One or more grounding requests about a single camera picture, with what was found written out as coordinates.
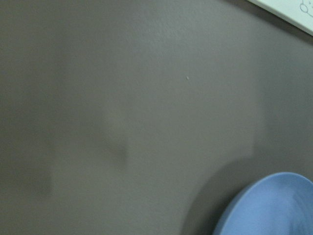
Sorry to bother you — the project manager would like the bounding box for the blue plastic bowl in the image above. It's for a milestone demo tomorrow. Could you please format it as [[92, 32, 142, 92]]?
[[213, 172, 313, 235]]

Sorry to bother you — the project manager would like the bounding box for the cream rabbit tray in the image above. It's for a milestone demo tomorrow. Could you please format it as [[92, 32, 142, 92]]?
[[249, 0, 313, 36]]

